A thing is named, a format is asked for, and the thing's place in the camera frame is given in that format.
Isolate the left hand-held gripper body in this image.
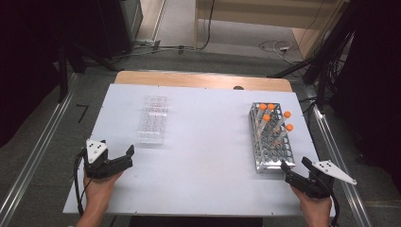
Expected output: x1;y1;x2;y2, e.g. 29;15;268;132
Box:
83;138;115;181

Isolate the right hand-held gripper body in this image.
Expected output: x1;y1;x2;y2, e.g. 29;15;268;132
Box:
302;159;358;201

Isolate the clear plastic tube rack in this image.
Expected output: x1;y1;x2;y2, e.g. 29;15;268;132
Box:
136;95;168;146

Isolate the metal tube rack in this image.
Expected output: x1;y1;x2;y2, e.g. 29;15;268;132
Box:
249;101;297;174

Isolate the person's right hand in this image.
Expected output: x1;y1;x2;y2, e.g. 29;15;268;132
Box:
290;184;333;222

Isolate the person's left hand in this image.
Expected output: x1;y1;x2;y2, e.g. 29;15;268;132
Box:
82;169;125;210

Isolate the white board sheet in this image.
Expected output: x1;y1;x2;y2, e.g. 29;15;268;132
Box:
61;82;339;218

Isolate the black metal stand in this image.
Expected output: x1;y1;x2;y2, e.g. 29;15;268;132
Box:
56;39;122;104

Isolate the dark curtain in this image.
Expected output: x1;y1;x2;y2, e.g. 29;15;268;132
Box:
0;0;69;149
327;0;401;192

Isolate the grey power strip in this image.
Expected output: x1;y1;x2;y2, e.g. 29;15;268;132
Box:
133;39;163;51

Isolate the dark cabinet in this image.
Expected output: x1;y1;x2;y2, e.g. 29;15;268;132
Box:
94;0;144;60

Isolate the light wooden furniture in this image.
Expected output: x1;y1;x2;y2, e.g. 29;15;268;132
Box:
193;0;352;61

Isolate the metal floor rail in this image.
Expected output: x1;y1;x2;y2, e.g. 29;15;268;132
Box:
306;91;374;227
0;72;79;223

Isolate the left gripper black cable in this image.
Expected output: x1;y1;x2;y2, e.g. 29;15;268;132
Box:
73;147;96;218

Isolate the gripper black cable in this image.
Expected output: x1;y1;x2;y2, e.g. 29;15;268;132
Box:
328;188;342;227
73;147;96;218

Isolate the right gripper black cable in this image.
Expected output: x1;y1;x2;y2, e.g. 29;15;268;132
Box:
328;188;342;227

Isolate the black stand with cables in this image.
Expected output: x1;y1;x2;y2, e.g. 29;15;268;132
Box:
268;0;358;107

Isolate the white coiled cable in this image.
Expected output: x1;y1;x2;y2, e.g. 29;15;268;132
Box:
258;40;296;64

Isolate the black hanging cable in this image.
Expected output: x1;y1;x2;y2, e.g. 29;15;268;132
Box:
194;0;217;52

